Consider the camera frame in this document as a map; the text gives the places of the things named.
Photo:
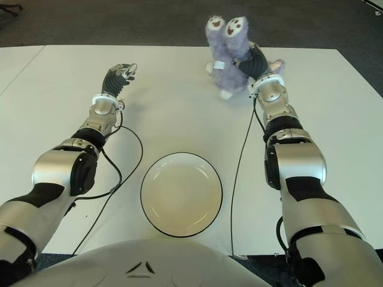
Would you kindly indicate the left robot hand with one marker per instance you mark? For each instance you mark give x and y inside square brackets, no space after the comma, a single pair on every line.
[115,82]

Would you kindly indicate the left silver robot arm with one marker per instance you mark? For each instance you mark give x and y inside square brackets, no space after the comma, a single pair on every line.
[54,170]

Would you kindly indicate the purple plush doll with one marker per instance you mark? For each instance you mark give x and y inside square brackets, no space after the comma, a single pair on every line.
[227,74]

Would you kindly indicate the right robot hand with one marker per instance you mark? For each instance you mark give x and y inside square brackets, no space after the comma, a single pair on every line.
[255,65]

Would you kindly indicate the black office chair base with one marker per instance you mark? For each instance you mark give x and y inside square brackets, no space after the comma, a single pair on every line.
[9,6]

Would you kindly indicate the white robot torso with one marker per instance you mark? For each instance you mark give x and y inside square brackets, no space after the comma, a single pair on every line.
[143,257]

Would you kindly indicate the white plate with black rim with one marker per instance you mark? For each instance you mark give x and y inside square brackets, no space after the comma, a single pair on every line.
[181,194]

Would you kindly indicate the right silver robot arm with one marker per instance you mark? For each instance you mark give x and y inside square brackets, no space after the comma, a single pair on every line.
[299,161]

